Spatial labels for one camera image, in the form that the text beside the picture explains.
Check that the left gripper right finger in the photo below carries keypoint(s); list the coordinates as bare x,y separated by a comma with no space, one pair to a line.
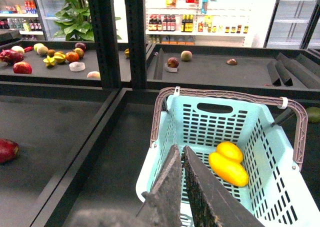
210,203

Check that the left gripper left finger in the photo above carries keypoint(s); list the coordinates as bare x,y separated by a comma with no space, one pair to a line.
162,204

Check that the yellow mango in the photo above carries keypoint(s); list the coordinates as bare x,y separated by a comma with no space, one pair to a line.
228,170

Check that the yellow lemon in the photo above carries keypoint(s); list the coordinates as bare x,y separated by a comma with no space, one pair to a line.
230,150

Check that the light blue plastic basket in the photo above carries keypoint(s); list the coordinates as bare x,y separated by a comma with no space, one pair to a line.
252,145

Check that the brown basket handle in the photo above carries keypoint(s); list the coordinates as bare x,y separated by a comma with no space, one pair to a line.
297,108

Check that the green avocado far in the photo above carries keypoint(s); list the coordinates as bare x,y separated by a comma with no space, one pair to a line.
313,114

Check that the brown fruit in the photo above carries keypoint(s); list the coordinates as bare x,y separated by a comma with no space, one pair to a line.
232,62

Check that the peach coloured fruit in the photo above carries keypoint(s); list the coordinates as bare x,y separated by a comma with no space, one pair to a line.
186,56

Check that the black triangular dividers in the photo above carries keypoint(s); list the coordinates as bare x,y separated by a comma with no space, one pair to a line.
299,72

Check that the sauce bottles on shelf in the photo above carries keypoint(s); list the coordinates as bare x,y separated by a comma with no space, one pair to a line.
195,24

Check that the yellow star fruit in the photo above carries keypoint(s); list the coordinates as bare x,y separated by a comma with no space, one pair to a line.
49,61

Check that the red fruit left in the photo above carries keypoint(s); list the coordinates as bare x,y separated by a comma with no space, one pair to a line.
22,67

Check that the green potted plant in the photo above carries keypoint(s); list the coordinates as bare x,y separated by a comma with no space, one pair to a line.
84,20

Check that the red dragon fruit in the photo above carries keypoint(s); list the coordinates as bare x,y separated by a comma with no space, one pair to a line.
10,56

